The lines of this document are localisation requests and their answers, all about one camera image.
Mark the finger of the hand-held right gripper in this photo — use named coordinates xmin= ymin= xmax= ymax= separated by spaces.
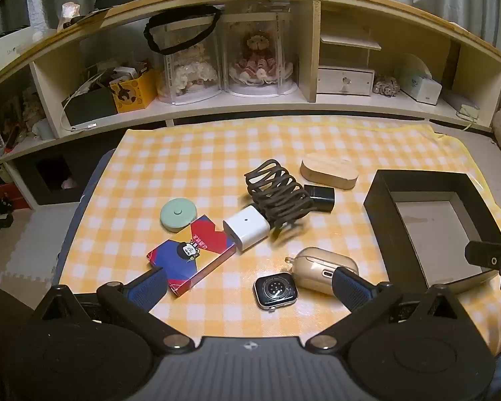
xmin=465 ymin=240 xmax=501 ymax=269

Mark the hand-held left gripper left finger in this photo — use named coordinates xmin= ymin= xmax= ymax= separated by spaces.
xmin=33 ymin=266 xmax=197 ymax=354

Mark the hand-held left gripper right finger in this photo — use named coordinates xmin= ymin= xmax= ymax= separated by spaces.
xmin=305 ymin=266 xmax=470 ymax=354

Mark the beige earbuds case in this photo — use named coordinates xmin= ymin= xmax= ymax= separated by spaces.
xmin=285 ymin=246 xmax=360 ymax=297

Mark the red and blue card box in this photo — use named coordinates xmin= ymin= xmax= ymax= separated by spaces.
xmin=146 ymin=214 xmax=237 ymax=298

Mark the black cardboard box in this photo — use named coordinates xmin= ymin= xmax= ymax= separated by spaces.
xmin=362 ymin=169 xmax=501 ymax=295

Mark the mint round tape measure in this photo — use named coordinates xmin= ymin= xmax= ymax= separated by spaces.
xmin=159 ymin=199 xmax=198 ymax=233

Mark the black power adapter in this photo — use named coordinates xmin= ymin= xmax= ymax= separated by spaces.
xmin=304 ymin=184 xmax=336 ymax=215

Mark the white charger block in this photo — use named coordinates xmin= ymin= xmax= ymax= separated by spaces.
xmin=222 ymin=208 xmax=271 ymax=253

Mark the wooden block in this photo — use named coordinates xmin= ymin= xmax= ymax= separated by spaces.
xmin=299 ymin=153 xmax=360 ymax=190

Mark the yellow checked mat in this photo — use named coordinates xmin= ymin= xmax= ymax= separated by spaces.
xmin=52 ymin=119 xmax=501 ymax=343

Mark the notepad with green ribbon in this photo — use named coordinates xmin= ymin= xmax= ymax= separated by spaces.
xmin=455 ymin=102 xmax=481 ymax=132

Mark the white tissue box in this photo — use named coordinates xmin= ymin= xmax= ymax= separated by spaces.
xmin=394 ymin=54 xmax=443 ymax=105

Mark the white mug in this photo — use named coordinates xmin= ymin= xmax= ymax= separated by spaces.
xmin=33 ymin=118 xmax=56 ymax=140

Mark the dark green box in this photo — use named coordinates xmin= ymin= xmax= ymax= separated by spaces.
xmin=62 ymin=88 xmax=118 ymax=128

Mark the bead and yarn pile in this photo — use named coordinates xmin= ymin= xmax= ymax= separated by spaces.
xmin=373 ymin=75 xmax=401 ymax=97

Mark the yellow cartoon box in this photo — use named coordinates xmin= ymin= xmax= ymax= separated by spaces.
xmin=109 ymin=69 xmax=159 ymax=113

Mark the small white drawer cabinet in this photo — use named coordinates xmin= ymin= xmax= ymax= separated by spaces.
xmin=317 ymin=29 xmax=382 ymax=97

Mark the clear doll display case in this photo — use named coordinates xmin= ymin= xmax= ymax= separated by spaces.
xmin=221 ymin=8 xmax=299 ymax=97
xmin=156 ymin=12 xmax=226 ymax=105

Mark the black headband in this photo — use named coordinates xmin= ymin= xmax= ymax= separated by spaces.
xmin=144 ymin=4 xmax=223 ymax=56

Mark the large white box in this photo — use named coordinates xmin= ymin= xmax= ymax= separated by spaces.
xmin=0 ymin=27 xmax=59 ymax=80

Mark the pale crystal ornament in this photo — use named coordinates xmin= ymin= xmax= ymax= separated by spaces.
xmin=57 ymin=2 xmax=81 ymax=32

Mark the flat black case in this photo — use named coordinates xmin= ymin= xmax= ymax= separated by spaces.
xmin=94 ymin=0 xmax=143 ymax=11

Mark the white cable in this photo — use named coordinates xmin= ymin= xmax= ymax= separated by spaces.
xmin=59 ymin=71 xmax=109 ymax=132

